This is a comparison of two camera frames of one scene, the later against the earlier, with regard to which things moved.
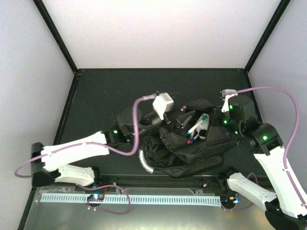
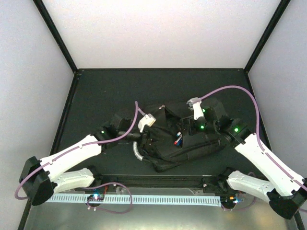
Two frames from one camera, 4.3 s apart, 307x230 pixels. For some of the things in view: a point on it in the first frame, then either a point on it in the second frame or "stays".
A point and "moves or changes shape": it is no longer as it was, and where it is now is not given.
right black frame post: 281,7 stays
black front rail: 204,182 stays
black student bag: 193,142 moves or changes shape
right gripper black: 215,121 → 189,120
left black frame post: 56,33 stays
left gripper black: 170,124 → 146,143
